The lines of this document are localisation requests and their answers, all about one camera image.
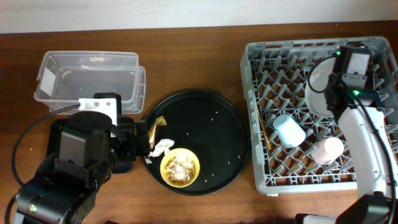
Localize grey plate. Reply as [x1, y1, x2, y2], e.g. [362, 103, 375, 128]
[304, 57, 374, 118]

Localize light blue cup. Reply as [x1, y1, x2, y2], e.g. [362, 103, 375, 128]
[272, 114, 306, 148]

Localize white tissue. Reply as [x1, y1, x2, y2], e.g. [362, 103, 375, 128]
[145, 139, 175, 164]

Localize wooden chopstick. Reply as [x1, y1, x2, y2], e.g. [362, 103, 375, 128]
[256, 106, 271, 151]

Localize grey dishwasher rack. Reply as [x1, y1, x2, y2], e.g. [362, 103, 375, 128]
[240, 37, 397, 195]

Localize black rectangular tray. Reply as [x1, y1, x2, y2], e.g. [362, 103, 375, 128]
[45, 117, 136, 174]

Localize yellow bowl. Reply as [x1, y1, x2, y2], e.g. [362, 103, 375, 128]
[160, 148, 200, 188]

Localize pink cup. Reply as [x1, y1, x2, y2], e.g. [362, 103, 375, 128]
[311, 137, 344, 166]

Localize clear plastic bin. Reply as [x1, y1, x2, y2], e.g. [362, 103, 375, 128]
[34, 50, 146, 114]

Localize round black tray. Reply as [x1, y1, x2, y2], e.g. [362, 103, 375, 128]
[145, 90, 251, 196]

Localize food scraps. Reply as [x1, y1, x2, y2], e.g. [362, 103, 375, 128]
[166, 156, 195, 184]

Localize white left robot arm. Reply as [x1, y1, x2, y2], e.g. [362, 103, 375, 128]
[4, 93, 150, 223]

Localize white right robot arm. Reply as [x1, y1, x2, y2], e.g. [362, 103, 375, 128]
[295, 45, 397, 223]

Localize gold foil wrapper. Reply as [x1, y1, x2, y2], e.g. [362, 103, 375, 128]
[148, 116, 167, 149]

